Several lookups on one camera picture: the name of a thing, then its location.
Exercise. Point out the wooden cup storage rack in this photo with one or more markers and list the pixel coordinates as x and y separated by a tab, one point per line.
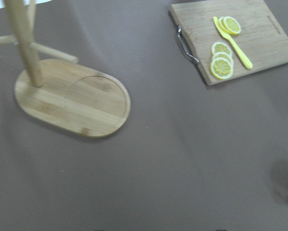
55	89

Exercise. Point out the brown table mat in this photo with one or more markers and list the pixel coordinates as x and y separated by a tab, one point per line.
190	157

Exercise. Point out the lemon slice middle of trio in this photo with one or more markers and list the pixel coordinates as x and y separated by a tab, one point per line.
223	55

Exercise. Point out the lemon slice back of trio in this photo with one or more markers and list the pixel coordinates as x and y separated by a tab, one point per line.
221	47

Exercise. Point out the yellow plastic knife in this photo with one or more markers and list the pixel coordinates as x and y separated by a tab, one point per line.
244	59

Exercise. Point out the lemon slice under pair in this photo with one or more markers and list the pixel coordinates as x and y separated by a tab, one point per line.
220	22

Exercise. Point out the lemon slice top of pair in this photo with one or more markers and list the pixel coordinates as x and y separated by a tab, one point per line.
232	25

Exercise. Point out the wooden cutting board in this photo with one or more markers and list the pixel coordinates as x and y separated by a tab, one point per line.
262	38

